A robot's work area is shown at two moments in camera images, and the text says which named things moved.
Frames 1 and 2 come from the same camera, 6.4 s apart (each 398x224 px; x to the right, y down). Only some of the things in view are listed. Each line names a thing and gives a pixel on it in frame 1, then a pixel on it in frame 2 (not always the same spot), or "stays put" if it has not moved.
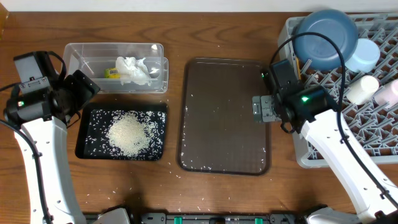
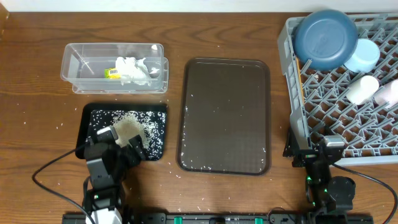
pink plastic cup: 388,96 stays put
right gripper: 263,107 to 306,155
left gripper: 85,89 to 132,160
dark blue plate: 320,53 stays put
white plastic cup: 363,90 stays put
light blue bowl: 365,56 stays put
